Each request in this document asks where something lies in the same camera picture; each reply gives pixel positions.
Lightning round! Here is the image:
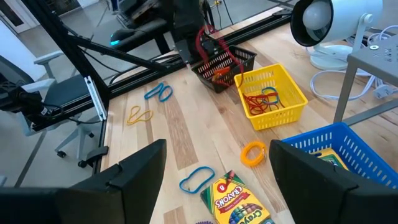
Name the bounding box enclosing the red rubber band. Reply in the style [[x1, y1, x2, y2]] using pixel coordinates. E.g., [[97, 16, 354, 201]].
[[244, 95, 285, 116], [195, 26, 246, 88], [243, 92, 285, 116], [243, 92, 280, 114]]

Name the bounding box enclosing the blue rubber band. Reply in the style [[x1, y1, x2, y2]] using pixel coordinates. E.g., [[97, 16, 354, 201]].
[[157, 85, 174, 103], [260, 86, 280, 105], [178, 166, 216, 195], [144, 82, 165, 101]]

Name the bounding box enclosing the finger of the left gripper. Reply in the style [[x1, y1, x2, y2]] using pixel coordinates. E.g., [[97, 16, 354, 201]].
[[174, 39, 196, 65], [200, 34, 220, 57]]

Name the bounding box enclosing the black computer mouse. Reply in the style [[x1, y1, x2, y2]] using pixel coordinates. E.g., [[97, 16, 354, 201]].
[[109, 28, 136, 47]]

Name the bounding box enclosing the black plastic basket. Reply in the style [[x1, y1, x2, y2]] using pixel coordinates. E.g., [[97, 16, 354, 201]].
[[191, 45, 257, 94]]

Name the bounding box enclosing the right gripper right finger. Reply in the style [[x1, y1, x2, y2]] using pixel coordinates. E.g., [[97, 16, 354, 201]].
[[269, 139, 398, 224]]

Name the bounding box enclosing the white lamp cable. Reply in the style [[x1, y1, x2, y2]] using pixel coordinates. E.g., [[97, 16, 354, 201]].
[[306, 24, 398, 101]]

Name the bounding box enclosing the orange coil wrist keychain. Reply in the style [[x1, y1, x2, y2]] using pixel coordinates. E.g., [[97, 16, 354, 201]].
[[212, 66, 233, 83]]

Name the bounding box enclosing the grey perforated metal shelf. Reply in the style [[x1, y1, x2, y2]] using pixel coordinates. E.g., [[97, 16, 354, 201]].
[[332, 34, 398, 125]]

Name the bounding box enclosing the yellow plastic basket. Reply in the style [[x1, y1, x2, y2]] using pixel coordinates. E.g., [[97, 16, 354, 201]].
[[233, 63, 309, 131]]

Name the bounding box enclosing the yellow coil wrist keychain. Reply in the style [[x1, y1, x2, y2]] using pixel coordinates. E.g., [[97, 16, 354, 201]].
[[240, 140, 268, 167]]

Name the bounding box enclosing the silver frame bracket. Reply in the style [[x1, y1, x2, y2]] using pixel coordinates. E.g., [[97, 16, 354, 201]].
[[83, 75, 107, 122]]

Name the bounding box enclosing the yellow rubber band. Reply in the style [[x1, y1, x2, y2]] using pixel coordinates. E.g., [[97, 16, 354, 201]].
[[126, 105, 154, 126]]

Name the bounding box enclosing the black office desk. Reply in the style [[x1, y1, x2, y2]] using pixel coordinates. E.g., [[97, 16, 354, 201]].
[[90, 17, 170, 55]]

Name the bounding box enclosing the grey mesh office chair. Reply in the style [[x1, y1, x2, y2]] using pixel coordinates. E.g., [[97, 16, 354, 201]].
[[0, 49, 108, 169]]

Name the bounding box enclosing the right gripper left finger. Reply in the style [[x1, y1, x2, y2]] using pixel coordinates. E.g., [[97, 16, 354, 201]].
[[93, 139, 167, 224]]

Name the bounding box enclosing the blue plastic basket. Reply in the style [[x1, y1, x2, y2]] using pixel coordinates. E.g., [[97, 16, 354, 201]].
[[281, 121, 398, 190]]

